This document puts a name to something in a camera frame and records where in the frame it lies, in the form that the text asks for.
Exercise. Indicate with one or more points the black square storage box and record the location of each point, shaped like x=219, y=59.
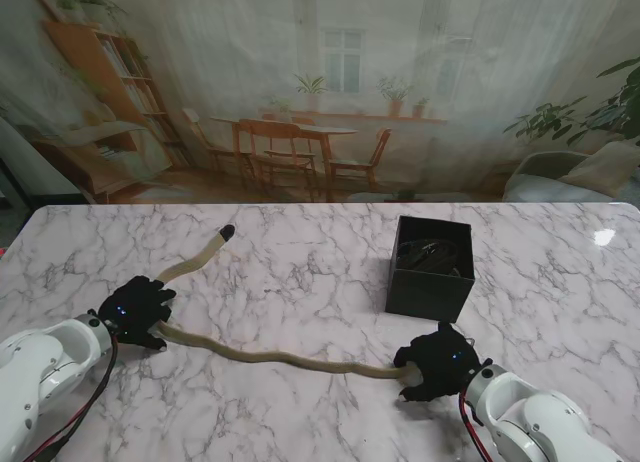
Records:
x=430, y=292

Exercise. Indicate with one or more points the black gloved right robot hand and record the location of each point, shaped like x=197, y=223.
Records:
x=440, y=367

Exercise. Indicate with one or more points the beige braided belt silver buckle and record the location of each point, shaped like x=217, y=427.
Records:
x=280, y=358

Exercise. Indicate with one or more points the printed room scene backdrop curtain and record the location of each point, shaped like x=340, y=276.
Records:
x=320, y=32

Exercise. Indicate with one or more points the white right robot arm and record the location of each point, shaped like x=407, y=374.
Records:
x=535, y=417

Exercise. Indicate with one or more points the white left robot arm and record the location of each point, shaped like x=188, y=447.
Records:
x=45, y=377

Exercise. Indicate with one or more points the black woven belt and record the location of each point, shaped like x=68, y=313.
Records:
x=435, y=254

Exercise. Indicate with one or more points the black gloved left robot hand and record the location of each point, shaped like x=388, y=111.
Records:
x=135, y=307

